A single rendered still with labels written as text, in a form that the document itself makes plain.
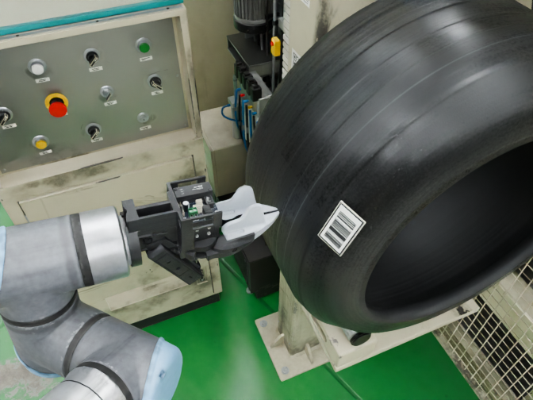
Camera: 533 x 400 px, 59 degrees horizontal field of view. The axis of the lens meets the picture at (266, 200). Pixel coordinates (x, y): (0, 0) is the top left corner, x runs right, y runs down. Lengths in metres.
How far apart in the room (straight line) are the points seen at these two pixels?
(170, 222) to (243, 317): 1.43
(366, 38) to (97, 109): 0.80
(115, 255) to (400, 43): 0.43
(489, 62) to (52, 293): 0.56
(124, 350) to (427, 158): 0.41
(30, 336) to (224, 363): 1.32
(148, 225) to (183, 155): 0.79
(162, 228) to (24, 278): 0.16
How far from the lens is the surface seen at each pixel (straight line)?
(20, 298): 0.60
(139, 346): 0.60
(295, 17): 0.96
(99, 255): 0.57
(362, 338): 0.95
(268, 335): 1.94
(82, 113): 1.28
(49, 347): 0.65
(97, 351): 0.61
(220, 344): 1.94
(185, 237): 0.59
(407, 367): 1.97
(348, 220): 0.57
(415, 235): 1.10
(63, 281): 0.58
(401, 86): 0.58
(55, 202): 1.39
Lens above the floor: 1.74
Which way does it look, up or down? 47 degrees down
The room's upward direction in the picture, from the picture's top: straight up
